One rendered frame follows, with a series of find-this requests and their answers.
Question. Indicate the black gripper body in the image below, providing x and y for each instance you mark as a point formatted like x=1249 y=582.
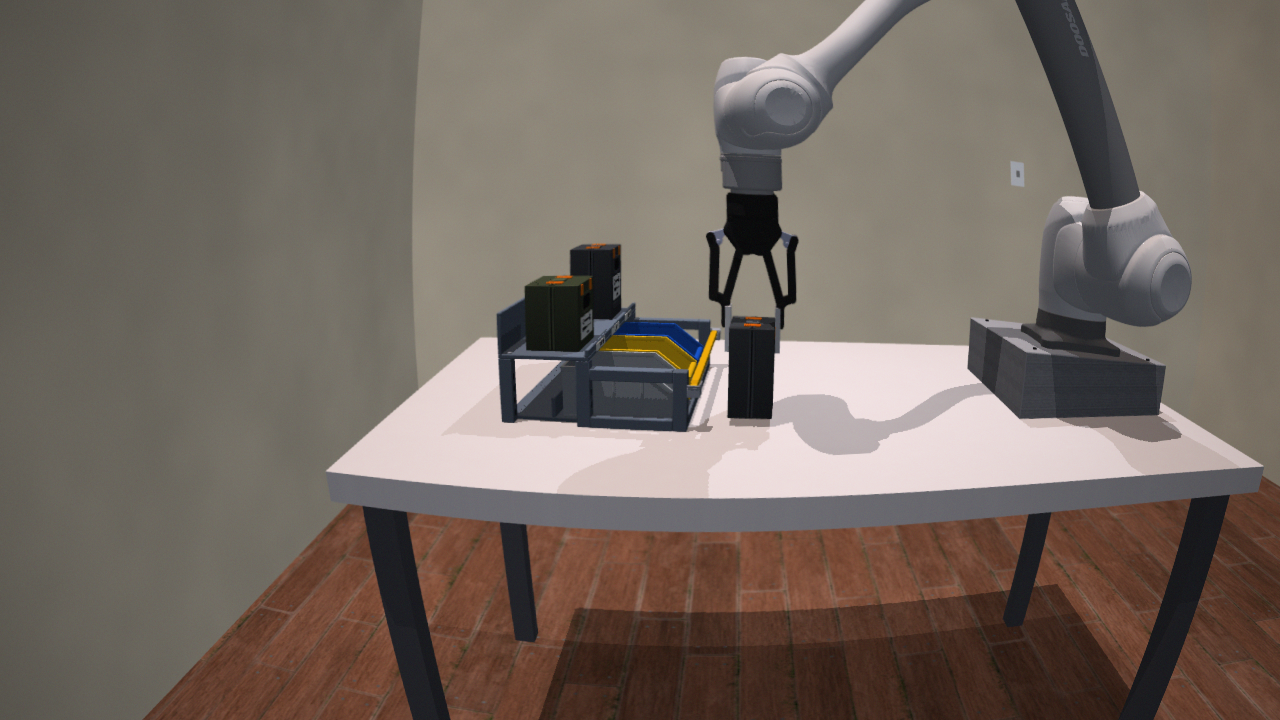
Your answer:
x=752 y=214

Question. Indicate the yellow thin bar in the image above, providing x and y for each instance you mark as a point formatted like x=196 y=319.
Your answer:
x=706 y=353

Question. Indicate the blue bin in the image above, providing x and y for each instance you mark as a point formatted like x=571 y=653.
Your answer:
x=669 y=330

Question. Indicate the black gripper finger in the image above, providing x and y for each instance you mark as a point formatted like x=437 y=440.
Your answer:
x=790 y=242
x=714 y=240

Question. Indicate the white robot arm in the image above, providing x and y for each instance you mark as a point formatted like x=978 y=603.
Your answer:
x=1131 y=271

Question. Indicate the grey open bin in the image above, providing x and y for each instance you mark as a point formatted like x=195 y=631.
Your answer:
x=622 y=398

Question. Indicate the grey metal shelf rack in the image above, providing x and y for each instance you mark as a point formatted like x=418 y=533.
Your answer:
x=536 y=405

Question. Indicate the yellow open bin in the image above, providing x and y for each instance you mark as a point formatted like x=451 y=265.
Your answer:
x=661 y=345

